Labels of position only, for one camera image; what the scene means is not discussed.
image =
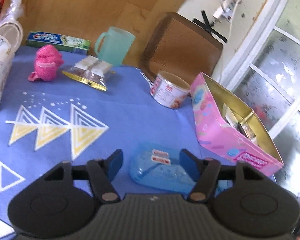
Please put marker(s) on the tin can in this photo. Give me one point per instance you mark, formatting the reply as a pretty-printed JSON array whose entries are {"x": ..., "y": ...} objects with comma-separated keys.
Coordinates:
[{"x": 167, "y": 92}]

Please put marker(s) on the wooden board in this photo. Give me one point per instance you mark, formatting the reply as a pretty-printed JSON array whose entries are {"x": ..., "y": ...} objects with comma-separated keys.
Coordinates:
[{"x": 90, "y": 5}]

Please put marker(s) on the pink knitted pouch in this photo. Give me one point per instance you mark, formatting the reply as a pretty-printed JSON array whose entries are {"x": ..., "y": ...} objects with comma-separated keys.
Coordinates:
[{"x": 46, "y": 63}]

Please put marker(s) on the white framed window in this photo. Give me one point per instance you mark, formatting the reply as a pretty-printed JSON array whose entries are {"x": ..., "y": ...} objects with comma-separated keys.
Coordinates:
[{"x": 277, "y": 62}]

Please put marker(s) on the gold foil packet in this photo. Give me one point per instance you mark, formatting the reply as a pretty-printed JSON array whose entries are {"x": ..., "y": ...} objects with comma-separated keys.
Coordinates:
[{"x": 231, "y": 116}]

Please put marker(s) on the plastic bag of paper plates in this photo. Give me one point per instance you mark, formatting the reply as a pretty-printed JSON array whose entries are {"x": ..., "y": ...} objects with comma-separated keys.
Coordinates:
[{"x": 11, "y": 27}]

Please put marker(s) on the green plastic cup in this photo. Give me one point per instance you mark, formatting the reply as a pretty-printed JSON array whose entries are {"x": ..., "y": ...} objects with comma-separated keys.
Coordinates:
[{"x": 115, "y": 47}]

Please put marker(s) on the white plug adapter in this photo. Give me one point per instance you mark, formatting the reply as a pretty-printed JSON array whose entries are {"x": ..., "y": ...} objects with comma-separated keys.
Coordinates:
[{"x": 218, "y": 13}]

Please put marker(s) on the pink box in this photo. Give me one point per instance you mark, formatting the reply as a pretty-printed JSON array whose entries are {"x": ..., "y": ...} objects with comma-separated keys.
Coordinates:
[{"x": 215, "y": 130}]

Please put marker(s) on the blue plastic container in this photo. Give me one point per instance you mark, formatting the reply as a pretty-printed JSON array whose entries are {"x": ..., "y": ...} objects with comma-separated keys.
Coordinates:
[{"x": 160, "y": 170}]

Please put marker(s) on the clear packet with gold tray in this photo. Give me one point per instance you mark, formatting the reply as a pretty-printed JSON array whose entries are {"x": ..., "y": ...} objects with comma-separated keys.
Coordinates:
[{"x": 90, "y": 71}]

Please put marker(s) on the white power strip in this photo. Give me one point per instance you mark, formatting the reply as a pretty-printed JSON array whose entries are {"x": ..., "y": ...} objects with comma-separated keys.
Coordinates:
[{"x": 231, "y": 5}]

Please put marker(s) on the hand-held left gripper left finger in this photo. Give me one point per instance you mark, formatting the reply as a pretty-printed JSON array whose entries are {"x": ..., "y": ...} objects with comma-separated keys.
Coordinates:
[{"x": 115, "y": 163}]

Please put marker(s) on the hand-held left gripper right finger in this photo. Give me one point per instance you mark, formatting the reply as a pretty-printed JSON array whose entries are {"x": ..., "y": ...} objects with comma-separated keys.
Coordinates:
[{"x": 188, "y": 163}]

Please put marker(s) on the blue printed tablecloth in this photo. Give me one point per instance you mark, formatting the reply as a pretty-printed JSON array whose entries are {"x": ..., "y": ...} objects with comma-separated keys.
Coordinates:
[{"x": 130, "y": 115}]

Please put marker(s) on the green toothpaste box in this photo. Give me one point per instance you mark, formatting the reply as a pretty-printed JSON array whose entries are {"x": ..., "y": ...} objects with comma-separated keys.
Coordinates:
[{"x": 57, "y": 41}]

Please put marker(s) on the black tape cross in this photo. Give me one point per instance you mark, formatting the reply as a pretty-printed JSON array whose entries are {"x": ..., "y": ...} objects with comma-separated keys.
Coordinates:
[{"x": 210, "y": 26}]

